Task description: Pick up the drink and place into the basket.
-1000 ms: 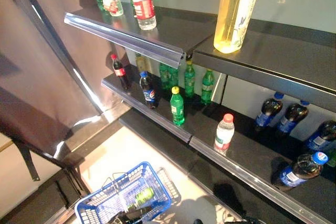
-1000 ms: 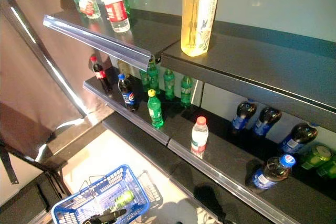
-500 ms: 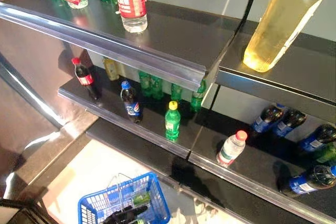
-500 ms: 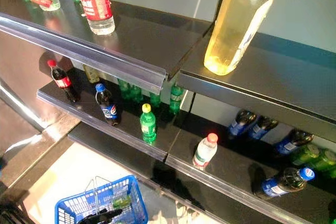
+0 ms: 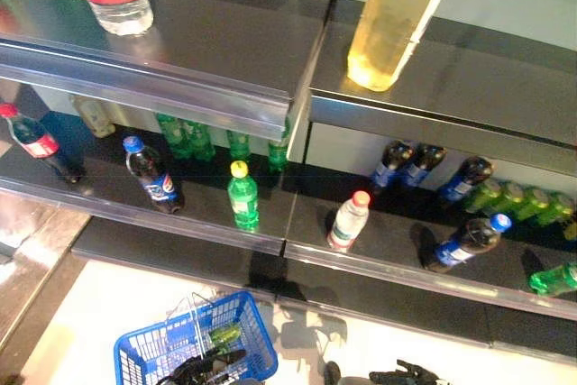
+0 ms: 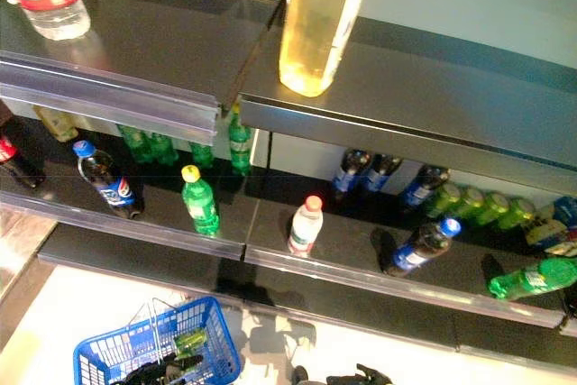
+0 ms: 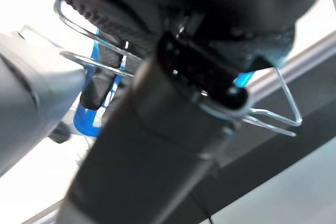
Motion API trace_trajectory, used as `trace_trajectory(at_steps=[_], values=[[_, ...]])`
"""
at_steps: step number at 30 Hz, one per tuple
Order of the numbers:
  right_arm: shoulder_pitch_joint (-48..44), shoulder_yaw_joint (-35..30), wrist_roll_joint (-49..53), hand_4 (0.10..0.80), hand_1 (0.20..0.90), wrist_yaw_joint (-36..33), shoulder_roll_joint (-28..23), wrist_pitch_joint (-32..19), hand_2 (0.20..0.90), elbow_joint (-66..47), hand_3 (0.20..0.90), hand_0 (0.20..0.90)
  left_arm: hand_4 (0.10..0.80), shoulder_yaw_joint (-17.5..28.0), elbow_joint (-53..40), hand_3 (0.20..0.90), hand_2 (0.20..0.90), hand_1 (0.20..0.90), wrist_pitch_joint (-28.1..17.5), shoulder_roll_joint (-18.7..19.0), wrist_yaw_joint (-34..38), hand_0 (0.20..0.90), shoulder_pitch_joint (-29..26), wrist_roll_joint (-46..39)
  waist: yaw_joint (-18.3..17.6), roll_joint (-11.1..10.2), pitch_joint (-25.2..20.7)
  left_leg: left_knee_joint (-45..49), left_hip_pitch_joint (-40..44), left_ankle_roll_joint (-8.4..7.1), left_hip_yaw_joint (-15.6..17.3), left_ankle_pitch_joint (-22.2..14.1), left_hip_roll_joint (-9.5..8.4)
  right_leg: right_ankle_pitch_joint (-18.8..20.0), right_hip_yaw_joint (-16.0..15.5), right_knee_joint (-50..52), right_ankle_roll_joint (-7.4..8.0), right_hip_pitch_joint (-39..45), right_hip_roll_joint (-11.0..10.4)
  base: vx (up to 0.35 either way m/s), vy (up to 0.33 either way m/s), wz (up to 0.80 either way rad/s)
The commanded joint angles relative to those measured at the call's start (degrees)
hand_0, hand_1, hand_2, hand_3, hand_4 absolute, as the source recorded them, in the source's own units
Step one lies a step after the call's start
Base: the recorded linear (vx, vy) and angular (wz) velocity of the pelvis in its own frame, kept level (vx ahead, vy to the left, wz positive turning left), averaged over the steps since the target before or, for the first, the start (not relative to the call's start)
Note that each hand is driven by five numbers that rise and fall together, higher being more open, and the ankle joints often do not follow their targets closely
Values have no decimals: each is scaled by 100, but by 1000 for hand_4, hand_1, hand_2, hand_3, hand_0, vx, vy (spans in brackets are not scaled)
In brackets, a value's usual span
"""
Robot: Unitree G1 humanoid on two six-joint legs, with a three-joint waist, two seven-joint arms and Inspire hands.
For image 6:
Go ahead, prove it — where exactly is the black deep shelf board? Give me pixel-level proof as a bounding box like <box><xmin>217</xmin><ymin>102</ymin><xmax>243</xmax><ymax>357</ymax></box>
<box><xmin>453</xmin><ymin>307</ymin><xmax>577</xmax><ymax>380</ymax></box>
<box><xmin>38</xmin><ymin>222</ymin><xmax>253</xmax><ymax>305</ymax></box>
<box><xmin>215</xmin><ymin>258</ymin><xmax>461</xmax><ymax>354</ymax></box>

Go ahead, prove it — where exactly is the blue plastic shopping basket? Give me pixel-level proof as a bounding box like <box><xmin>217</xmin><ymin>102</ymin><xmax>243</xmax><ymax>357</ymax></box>
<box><xmin>72</xmin><ymin>295</ymin><xmax>243</xmax><ymax>385</ymax></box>

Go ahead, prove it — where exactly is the cola bottle red label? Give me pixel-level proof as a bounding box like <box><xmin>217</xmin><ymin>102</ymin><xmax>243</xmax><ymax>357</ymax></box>
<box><xmin>0</xmin><ymin>98</ymin><xmax>46</xmax><ymax>190</ymax></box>

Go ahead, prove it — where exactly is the small yellow tea bottle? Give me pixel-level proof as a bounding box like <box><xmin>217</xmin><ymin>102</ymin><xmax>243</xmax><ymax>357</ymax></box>
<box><xmin>32</xmin><ymin>104</ymin><xmax>80</xmax><ymax>142</ymax></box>

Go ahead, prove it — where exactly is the water bottle red cap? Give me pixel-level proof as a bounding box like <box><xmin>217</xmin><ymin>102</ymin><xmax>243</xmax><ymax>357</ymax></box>
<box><xmin>287</xmin><ymin>194</ymin><xmax>325</xmax><ymax>258</ymax></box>

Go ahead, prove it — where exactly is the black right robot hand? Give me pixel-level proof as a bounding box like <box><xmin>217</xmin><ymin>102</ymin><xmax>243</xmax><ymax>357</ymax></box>
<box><xmin>326</xmin><ymin>362</ymin><xmax>393</xmax><ymax>385</ymax></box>

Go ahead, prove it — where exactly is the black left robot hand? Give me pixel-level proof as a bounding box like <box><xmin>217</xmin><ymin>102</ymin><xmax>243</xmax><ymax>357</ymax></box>
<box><xmin>112</xmin><ymin>353</ymin><xmax>204</xmax><ymax>385</ymax></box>

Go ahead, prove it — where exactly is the yellow tea bottle green label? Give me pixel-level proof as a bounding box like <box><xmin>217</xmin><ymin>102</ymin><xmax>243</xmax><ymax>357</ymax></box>
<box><xmin>278</xmin><ymin>0</ymin><xmax>379</xmax><ymax>98</ymax></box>

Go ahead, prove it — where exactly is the dark grey metal shelf board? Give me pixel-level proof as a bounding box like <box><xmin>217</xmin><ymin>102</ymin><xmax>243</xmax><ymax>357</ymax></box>
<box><xmin>237</xmin><ymin>14</ymin><xmax>577</xmax><ymax>199</ymax></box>

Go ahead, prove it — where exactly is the grey metal shelf upright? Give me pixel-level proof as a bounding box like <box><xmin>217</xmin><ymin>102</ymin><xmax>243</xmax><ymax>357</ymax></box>
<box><xmin>263</xmin><ymin>0</ymin><xmax>294</xmax><ymax>174</ymax></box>

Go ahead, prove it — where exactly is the blue cookie box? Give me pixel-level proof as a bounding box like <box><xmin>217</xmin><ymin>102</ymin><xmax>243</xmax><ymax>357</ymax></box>
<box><xmin>552</xmin><ymin>195</ymin><xmax>577</xmax><ymax>229</ymax></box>
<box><xmin>525</xmin><ymin>217</ymin><xmax>577</xmax><ymax>258</ymax></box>

